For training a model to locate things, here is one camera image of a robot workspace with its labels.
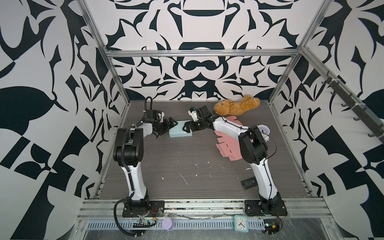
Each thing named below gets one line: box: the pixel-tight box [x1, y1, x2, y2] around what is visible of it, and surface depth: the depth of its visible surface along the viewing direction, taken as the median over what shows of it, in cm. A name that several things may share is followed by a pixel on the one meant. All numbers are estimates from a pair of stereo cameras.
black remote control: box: [240, 176, 258, 190], surface depth 83 cm
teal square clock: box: [233, 215, 249, 233], surface depth 71 cm
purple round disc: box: [162, 217, 174, 231], surface depth 65 cm
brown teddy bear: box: [213, 95, 261, 116], surface depth 107 cm
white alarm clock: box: [256, 124, 271, 142], surface depth 103 cm
